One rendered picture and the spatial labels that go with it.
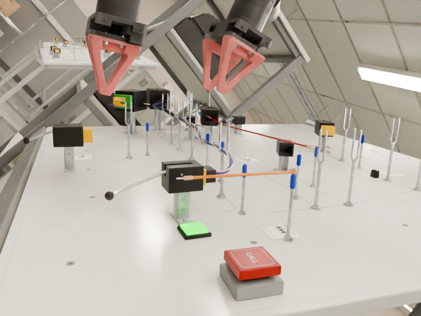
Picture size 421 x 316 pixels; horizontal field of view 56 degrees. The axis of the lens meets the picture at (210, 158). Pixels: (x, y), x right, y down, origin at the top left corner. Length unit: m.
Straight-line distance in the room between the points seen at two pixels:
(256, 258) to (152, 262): 0.14
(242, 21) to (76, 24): 7.57
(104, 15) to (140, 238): 0.30
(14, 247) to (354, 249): 0.46
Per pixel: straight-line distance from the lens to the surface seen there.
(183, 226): 0.59
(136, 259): 0.53
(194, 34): 1.68
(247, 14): 0.62
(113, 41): 0.55
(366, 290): 0.51
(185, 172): 0.60
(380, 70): 4.31
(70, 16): 8.10
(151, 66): 3.88
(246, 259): 0.46
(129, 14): 0.56
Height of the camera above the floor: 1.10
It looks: 5 degrees up
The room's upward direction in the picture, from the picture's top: 49 degrees clockwise
